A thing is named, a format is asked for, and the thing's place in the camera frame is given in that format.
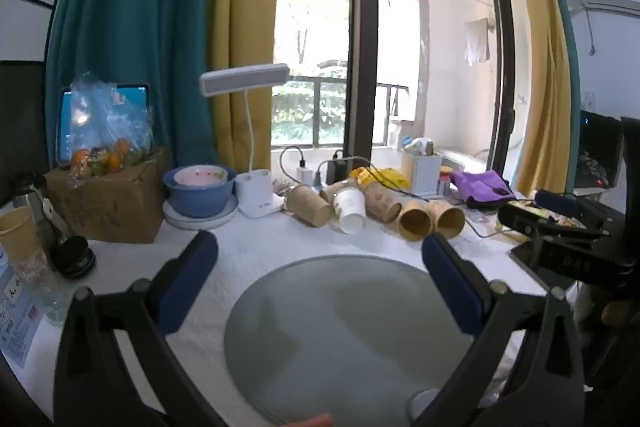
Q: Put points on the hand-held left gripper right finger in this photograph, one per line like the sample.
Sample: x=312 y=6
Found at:
x=452 y=289

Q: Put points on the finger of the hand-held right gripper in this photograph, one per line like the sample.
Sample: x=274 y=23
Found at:
x=530 y=216

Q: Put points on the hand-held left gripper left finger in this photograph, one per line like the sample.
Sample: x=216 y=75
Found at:
x=189 y=279

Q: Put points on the brown paper cup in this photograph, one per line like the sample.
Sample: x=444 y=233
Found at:
x=447 y=218
x=414 y=221
x=307 y=206
x=336 y=187
x=382 y=202

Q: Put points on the white paper cup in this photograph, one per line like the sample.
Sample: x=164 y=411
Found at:
x=349 y=209

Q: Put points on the clear cup with tea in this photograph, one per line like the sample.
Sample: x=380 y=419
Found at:
x=17 y=237

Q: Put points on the person's right hand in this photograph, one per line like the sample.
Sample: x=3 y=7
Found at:
x=620 y=313

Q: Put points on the purple cloth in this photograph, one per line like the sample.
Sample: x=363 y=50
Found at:
x=480 y=188

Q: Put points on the pale blue plate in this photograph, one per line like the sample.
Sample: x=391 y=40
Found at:
x=172 y=219

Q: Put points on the blue bowl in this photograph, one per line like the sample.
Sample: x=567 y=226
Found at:
x=197 y=199

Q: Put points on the black monitor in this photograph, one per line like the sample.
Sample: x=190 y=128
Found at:
x=597 y=152

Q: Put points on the pink bowl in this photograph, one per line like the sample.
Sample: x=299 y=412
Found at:
x=200 y=177

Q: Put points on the brown cardboard box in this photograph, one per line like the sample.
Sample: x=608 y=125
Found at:
x=110 y=207

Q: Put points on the round grey glass plate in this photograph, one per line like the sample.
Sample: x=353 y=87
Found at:
x=350 y=337

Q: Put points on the white desk lamp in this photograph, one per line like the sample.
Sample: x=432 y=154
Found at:
x=255 y=187

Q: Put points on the white slatted basket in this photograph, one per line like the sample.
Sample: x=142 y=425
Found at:
x=421 y=174

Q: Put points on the black round lid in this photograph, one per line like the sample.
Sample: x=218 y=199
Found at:
x=74 y=258

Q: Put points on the yellow plastic bag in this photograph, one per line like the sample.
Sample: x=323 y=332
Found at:
x=382 y=177

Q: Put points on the white charger plug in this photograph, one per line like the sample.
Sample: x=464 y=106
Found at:
x=303 y=173

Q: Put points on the yellow curtain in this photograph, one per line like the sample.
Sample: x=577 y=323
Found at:
x=542 y=57
x=240 y=32

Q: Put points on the black power adapter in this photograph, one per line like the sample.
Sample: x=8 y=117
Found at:
x=337 y=172

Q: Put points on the clear labelled plastic bottle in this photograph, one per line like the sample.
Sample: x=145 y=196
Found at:
x=22 y=302

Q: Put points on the clear bag of fruit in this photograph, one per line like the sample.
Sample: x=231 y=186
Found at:
x=107 y=127

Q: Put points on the hanging white garment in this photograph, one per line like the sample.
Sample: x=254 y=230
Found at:
x=476 y=41

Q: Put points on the tablet with blue screen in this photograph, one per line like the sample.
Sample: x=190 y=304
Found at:
x=67 y=127

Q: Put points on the white air conditioner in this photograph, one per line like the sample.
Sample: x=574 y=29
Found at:
x=605 y=2

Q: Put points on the dark window frame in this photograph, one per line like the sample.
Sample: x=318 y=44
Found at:
x=361 y=32

